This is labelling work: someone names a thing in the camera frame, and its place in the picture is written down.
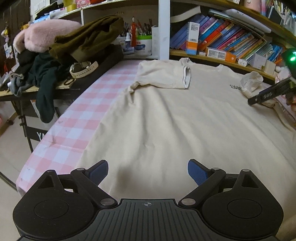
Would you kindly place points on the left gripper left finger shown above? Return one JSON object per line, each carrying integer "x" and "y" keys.
{"x": 88, "y": 180}

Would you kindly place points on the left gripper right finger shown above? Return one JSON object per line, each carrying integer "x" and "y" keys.
{"x": 208, "y": 182}

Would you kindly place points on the cream t-shirt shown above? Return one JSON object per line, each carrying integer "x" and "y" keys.
{"x": 149, "y": 135}

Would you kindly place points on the small cream cube box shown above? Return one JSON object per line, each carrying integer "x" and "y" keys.
{"x": 269, "y": 67}

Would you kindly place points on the white label card box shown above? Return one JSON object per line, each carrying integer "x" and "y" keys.
{"x": 258, "y": 61}

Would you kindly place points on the wooden bookshelf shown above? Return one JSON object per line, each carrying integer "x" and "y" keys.
{"x": 162, "y": 19}

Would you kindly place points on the pink checkered tablecloth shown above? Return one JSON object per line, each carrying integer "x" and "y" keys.
{"x": 62, "y": 146}

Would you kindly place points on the white charger plug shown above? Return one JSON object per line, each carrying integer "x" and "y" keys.
{"x": 242, "y": 62}

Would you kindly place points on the row of leaning books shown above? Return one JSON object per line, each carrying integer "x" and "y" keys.
{"x": 219, "y": 32}

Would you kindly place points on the flat white orange box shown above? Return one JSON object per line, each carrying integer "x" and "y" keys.
{"x": 220, "y": 55}

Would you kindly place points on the upright white orange box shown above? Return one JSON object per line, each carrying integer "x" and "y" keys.
{"x": 192, "y": 38}

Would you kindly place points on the cream webbing belt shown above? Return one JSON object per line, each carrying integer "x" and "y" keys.
{"x": 81, "y": 70}

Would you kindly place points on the grey garment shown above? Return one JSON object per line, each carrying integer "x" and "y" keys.
{"x": 17, "y": 84}

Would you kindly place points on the dark green garment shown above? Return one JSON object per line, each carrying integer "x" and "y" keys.
{"x": 45, "y": 73}

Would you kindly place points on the olive brown garment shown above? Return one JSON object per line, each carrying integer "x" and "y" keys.
{"x": 88, "y": 40}

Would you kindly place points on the white pen holder tub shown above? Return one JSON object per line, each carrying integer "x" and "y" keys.
{"x": 143, "y": 45}

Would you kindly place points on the pink fluffy garment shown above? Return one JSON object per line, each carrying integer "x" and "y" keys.
{"x": 40, "y": 36}

